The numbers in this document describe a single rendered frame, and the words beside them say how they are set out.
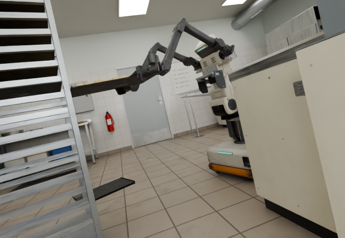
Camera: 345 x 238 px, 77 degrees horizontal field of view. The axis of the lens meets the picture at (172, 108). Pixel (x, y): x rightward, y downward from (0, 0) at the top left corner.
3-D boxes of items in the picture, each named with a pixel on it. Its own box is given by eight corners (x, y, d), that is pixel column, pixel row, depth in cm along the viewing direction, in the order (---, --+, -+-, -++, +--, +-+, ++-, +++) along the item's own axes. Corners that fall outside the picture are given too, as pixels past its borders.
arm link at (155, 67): (158, 71, 135) (161, 73, 140) (156, 60, 136) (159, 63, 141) (148, 74, 137) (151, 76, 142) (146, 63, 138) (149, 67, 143)
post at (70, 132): (91, 214, 162) (40, -9, 162) (91, 215, 159) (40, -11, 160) (86, 215, 160) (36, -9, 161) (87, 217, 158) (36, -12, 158)
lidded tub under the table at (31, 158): (27, 168, 432) (25, 156, 432) (36, 164, 477) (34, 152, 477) (49, 163, 442) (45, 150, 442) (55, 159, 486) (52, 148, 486)
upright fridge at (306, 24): (368, 103, 429) (345, 2, 430) (333, 113, 406) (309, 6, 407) (308, 107, 565) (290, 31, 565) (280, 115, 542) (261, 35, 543)
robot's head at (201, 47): (209, 51, 218) (199, 40, 213) (224, 42, 199) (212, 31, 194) (203, 61, 212) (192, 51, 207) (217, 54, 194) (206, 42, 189)
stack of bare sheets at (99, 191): (120, 179, 286) (120, 177, 286) (135, 183, 254) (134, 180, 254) (73, 198, 248) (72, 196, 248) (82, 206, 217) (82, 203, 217)
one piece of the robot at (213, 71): (210, 92, 217) (205, 71, 217) (230, 86, 193) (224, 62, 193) (197, 94, 209) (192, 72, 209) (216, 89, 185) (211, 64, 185)
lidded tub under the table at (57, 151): (53, 162, 443) (50, 149, 443) (58, 159, 487) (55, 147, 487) (72, 157, 454) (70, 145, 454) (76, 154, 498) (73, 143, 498)
